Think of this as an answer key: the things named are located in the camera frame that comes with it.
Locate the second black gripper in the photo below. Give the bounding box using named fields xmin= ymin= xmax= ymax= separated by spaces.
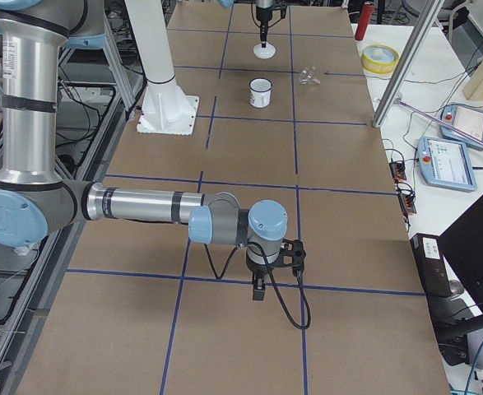
xmin=247 ymin=258 xmax=272 ymax=301

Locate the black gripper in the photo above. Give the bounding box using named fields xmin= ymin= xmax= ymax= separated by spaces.
xmin=256 ymin=7 xmax=272 ymax=46

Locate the white ceramic lid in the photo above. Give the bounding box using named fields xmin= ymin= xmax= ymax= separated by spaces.
xmin=253 ymin=42 xmax=276 ymax=59

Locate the white enamel mug blue rim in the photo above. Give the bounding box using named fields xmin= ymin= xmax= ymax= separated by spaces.
xmin=249 ymin=77 xmax=272 ymax=109

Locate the red cylinder tube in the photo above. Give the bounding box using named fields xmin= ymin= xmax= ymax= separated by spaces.
xmin=355 ymin=1 xmax=374 ymax=41

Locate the yellow rimmed bowl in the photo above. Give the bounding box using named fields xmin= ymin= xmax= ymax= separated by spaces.
xmin=360 ymin=44 xmax=400 ymax=75

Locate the reacher grabber stick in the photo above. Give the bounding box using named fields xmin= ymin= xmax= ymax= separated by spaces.
xmin=393 ymin=99 xmax=483 ymax=147

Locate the black power strip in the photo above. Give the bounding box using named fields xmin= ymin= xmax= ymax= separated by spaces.
xmin=389 ymin=160 xmax=416 ymax=217

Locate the black device with label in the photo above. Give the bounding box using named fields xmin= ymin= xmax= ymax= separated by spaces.
xmin=411 ymin=233 xmax=453 ymax=298

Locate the black laptop monitor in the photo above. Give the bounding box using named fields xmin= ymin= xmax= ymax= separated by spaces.
xmin=439 ymin=194 xmax=483 ymax=304

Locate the blue teach pendant near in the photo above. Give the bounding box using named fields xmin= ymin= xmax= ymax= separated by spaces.
xmin=417 ymin=137 xmax=477 ymax=192

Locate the blue teach pendant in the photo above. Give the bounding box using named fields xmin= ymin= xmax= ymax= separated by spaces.
xmin=441 ymin=103 xmax=483 ymax=142
xmin=417 ymin=137 xmax=477 ymax=192

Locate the blue teach pendant far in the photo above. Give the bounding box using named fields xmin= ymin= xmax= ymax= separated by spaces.
xmin=441 ymin=103 xmax=483 ymax=142

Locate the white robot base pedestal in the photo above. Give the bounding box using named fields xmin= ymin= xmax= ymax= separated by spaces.
xmin=125 ymin=0 xmax=199 ymax=136

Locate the aluminium frame rail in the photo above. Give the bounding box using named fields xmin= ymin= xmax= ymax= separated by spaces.
xmin=372 ymin=0 xmax=444 ymax=128

